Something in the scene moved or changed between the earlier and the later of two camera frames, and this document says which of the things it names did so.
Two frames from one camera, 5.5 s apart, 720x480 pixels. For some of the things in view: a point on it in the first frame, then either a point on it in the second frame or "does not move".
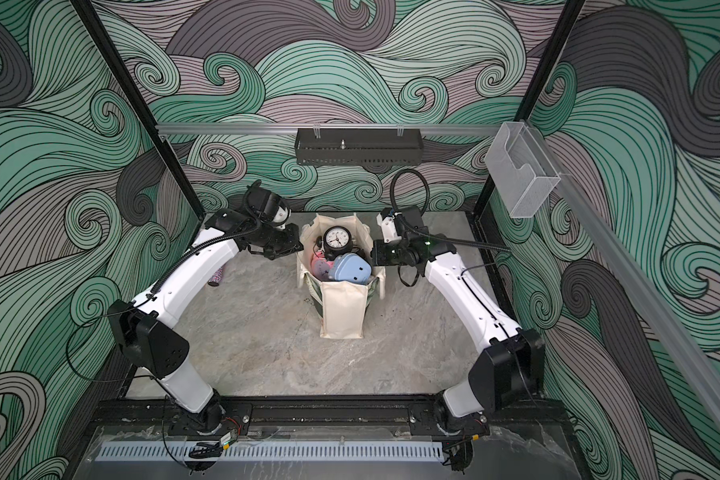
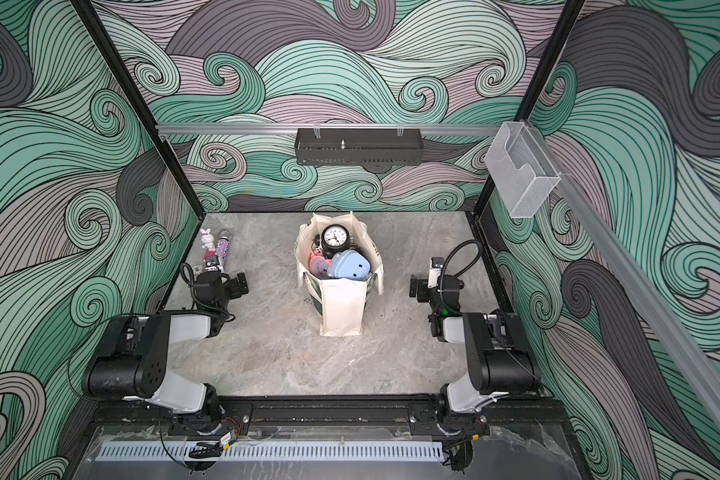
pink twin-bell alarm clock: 320,267 does not move
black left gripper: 293,243 → 233,285
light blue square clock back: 350,267 does not move
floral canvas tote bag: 341,307 does not move
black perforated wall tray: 359,146 does not move
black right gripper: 378,250 → 422,284
